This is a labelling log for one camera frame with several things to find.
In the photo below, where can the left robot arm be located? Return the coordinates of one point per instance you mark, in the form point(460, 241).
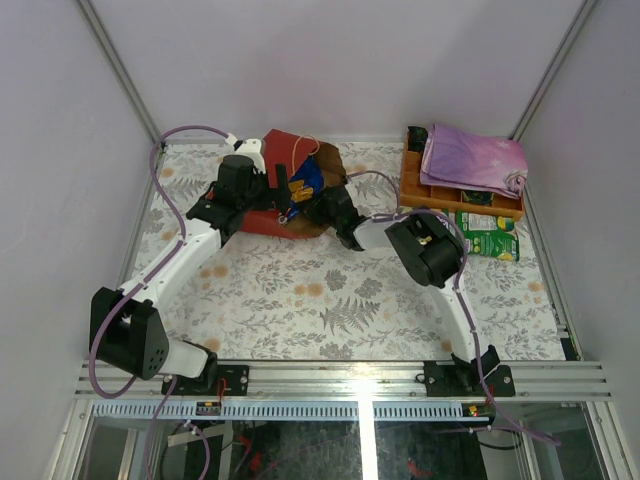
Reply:
point(126, 329)

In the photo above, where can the green snack bag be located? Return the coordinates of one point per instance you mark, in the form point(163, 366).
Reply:
point(488, 236)

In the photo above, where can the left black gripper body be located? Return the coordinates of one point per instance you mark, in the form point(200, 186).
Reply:
point(282, 185)

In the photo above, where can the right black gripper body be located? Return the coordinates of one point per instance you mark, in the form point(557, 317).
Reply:
point(318, 212)

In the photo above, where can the dark green tray packet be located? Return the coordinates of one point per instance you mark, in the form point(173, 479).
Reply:
point(480, 198)

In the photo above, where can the floral table mat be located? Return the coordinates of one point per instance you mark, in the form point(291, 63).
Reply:
point(271, 298)

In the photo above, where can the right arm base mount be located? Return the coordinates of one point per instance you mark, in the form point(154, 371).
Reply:
point(442, 379)

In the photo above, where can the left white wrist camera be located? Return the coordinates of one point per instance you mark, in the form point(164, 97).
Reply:
point(251, 148)

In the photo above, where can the red paper bag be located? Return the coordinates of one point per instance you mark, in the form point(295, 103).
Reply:
point(292, 150)

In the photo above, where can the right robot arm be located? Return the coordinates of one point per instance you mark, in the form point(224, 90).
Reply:
point(432, 250)

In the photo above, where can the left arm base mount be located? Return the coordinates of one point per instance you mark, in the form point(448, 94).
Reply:
point(215, 377)

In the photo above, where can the black item in tray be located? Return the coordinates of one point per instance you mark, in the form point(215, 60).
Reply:
point(417, 138)

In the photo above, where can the aluminium front rail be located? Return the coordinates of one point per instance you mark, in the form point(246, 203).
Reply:
point(288, 390)

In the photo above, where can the purple folded cloth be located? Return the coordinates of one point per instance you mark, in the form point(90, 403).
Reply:
point(454, 158)

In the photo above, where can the blue Doritos chip bag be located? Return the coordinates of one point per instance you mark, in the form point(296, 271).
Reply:
point(305, 184)

